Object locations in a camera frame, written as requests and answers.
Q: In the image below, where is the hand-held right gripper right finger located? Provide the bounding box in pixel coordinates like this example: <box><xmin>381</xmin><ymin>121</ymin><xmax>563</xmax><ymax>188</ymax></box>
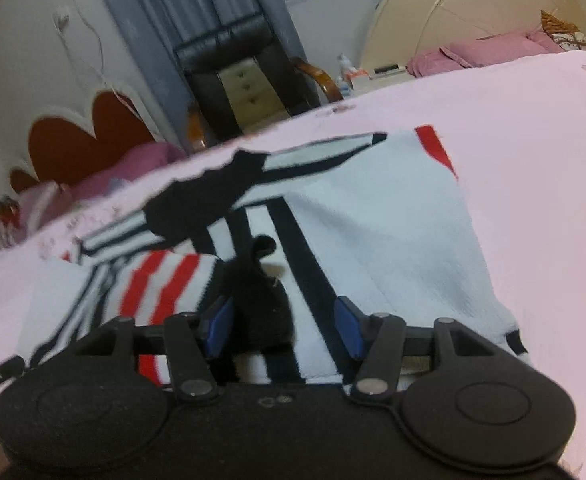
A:
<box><xmin>335</xmin><ymin>296</ymin><xmax>496</xmax><ymax>405</ymax></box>

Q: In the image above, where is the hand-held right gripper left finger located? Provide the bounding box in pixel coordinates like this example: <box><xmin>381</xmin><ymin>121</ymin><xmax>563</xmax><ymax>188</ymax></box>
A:
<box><xmin>76</xmin><ymin>295</ymin><xmax>236</xmax><ymax>404</ymax></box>

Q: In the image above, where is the striped black white red sweater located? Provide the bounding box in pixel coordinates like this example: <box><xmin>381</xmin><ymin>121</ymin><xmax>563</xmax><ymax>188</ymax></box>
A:
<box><xmin>18</xmin><ymin>125</ymin><xmax>531</xmax><ymax>391</ymax></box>

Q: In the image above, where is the pink smooth pillow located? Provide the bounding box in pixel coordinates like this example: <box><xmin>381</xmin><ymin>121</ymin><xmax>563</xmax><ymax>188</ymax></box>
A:
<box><xmin>70</xmin><ymin>142</ymin><xmax>190</xmax><ymax>202</ymax></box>

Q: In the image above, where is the red scalloped headboard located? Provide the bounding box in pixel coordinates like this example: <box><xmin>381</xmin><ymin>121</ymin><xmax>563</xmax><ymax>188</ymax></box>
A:
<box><xmin>8</xmin><ymin>87</ymin><xmax>158</xmax><ymax>195</ymax></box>

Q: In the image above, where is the pink floral bedsheet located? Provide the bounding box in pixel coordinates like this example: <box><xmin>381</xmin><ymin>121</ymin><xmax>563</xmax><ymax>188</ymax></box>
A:
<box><xmin>0</xmin><ymin>50</ymin><xmax>586</xmax><ymax>480</ymax></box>

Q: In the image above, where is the bedside table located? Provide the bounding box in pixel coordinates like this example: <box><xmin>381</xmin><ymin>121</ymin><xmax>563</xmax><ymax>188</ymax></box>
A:
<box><xmin>340</xmin><ymin>62</ymin><xmax>410</xmax><ymax>95</ymax></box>

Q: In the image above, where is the black leather armchair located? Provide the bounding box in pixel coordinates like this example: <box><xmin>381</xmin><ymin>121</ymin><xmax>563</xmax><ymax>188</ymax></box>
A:
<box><xmin>173</xmin><ymin>12</ymin><xmax>345</xmax><ymax>152</ymax></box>

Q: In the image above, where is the pink wrinkled pillow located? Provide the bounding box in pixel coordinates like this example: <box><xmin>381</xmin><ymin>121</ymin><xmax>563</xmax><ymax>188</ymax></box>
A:
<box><xmin>405</xmin><ymin>30</ymin><xmax>564</xmax><ymax>79</ymax></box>

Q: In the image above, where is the grey-blue wide curtain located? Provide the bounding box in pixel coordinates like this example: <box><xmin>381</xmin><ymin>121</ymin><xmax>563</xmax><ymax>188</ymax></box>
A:
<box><xmin>86</xmin><ymin>0</ymin><xmax>305</xmax><ymax>128</ymax></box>

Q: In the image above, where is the cream arched headboard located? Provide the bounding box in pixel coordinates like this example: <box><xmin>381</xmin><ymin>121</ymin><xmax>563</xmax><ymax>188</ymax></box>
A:
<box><xmin>360</xmin><ymin>0</ymin><xmax>586</xmax><ymax>80</ymax></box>

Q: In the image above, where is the orange patterned pillow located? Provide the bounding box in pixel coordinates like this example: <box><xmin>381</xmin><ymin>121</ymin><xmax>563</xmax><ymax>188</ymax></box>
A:
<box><xmin>540</xmin><ymin>10</ymin><xmax>586</xmax><ymax>54</ymax></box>

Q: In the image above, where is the white wall cable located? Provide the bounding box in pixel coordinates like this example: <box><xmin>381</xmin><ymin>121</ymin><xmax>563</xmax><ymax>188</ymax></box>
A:
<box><xmin>52</xmin><ymin>5</ymin><xmax>141</xmax><ymax>113</ymax></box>

